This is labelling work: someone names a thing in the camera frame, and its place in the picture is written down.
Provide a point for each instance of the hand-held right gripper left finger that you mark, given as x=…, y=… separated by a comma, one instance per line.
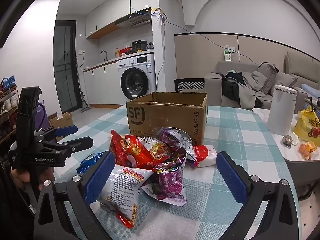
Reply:
x=100, y=175

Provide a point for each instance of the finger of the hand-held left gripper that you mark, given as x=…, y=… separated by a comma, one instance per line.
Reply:
x=67, y=130
x=82, y=142

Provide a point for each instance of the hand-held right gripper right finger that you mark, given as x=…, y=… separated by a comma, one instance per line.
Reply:
x=230, y=177

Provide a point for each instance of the blue and red snack packet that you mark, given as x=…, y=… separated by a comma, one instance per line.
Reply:
x=87, y=163

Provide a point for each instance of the red white snack packet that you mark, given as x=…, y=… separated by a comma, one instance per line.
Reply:
x=207, y=157

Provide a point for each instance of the silver purple snack packet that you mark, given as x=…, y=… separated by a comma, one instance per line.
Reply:
x=172, y=137

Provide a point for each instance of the person's left forearm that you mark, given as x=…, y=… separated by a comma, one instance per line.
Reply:
x=15, y=205

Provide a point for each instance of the person's left hand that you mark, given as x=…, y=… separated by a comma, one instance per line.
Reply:
x=21, y=176

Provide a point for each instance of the small brown cardboard box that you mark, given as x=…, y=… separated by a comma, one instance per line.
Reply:
x=62, y=122

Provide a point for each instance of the purple bag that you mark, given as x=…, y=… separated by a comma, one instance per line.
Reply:
x=41, y=120

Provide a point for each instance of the shoe rack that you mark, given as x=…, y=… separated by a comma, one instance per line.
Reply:
x=7, y=100

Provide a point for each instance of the stick vacuum cleaner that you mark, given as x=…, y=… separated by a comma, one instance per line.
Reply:
x=83, y=105

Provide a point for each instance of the checked tablecloth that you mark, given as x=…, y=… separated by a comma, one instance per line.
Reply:
x=225, y=130

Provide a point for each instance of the white kitchen counter cabinet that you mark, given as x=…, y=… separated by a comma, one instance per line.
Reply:
x=100, y=80

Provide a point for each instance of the dark glass door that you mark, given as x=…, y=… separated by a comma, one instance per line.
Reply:
x=63, y=67

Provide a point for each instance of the metal tea infuser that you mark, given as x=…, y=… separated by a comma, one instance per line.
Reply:
x=290, y=141

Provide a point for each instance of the tangerine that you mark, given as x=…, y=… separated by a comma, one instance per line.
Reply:
x=307, y=150

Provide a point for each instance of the white cylindrical kettle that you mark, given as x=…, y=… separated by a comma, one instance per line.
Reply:
x=281, y=110

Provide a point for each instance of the kitchen faucet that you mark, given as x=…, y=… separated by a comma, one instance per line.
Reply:
x=105, y=53

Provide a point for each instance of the grey coat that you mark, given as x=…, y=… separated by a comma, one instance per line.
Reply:
x=250, y=90

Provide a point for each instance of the black clothing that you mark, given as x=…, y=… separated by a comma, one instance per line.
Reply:
x=231, y=87

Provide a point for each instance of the yellow soap bottle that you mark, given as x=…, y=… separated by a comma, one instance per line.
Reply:
x=117, y=53

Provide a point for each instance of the grey sofa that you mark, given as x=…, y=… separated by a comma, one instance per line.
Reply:
x=215, y=85

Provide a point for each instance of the yellow plastic bag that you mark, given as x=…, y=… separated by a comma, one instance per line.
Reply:
x=307, y=122

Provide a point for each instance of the white washing machine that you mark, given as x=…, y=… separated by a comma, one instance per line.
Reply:
x=135, y=62

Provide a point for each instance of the red box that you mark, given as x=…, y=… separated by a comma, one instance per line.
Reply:
x=125, y=52

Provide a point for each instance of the black white patterned chair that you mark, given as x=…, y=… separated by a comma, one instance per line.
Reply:
x=190, y=85

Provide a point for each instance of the dark grey pillow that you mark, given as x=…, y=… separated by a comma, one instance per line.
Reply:
x=267, y=75

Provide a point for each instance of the light grey pillow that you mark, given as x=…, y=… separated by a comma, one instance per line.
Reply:
x=286, y=82

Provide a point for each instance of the black rice cooker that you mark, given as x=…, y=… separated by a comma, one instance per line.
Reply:
x=138, y=45

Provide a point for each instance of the black clip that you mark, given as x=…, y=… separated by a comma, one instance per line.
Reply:
x=312, y=102

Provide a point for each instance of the blue pillow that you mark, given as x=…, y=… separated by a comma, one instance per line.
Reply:
x=310, y=88

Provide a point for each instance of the range hood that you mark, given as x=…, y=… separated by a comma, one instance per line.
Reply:
x=135, y=20

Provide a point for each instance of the white router box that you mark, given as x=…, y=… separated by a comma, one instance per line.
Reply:
x=160, y=13

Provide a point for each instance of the white green wall holder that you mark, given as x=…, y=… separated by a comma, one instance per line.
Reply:
x=227, y=55

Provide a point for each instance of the white wall cabinets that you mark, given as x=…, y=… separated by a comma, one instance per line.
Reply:
x=107, y=12

